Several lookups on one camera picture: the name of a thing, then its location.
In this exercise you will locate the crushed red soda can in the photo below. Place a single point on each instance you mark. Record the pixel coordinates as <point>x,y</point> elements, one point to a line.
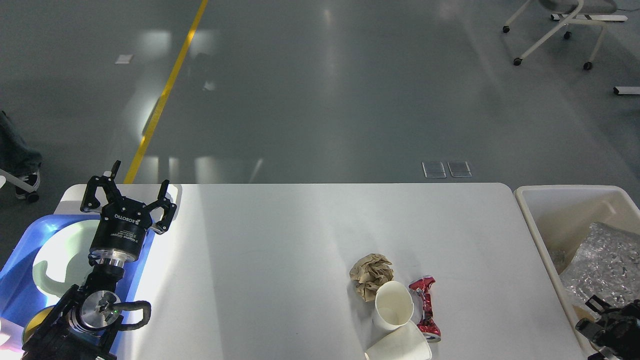
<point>427,326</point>

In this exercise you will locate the dark grey mug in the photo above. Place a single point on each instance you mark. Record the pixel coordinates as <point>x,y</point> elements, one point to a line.
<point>35,322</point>

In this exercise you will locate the foil sheet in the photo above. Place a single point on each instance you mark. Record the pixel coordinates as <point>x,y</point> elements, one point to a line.
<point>607,265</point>

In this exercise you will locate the blue plastic tray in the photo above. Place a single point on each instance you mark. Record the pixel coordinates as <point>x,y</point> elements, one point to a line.
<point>20,299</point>

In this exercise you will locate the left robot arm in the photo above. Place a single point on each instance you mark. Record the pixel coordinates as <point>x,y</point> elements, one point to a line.
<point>85,321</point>

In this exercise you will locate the floor outlet cover left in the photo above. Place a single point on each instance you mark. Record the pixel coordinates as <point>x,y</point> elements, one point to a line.
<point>434,170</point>

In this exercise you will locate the person in jeans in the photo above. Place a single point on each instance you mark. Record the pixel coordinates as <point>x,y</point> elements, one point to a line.
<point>19,160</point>

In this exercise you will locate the white bar on floor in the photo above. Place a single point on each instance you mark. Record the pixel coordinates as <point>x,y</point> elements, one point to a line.
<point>626,90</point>

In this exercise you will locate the floor outlet cover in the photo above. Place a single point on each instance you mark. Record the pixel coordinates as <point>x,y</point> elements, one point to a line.
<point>434,170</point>
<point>459,169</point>

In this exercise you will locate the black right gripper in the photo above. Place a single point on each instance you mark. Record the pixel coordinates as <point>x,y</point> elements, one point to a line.
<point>617,329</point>

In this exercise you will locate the white paper cup lying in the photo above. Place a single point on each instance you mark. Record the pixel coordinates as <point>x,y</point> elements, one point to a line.
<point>405,343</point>

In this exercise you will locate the brown paper ball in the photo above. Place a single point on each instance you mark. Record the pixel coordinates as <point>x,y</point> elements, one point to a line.
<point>369,274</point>

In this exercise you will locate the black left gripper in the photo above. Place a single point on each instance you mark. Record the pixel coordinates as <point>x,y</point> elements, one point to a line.
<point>121,232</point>

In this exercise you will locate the beige waste bin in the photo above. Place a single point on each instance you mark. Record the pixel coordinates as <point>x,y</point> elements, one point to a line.
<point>558,218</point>

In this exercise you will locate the floor outlet cover right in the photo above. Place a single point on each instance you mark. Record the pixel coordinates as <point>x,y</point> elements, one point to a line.
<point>459,169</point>

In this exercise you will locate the white office chair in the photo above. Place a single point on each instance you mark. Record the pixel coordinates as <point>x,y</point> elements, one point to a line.
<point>574,12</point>

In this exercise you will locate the white paper cup upright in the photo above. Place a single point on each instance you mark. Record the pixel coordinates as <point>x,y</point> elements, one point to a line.
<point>393,306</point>

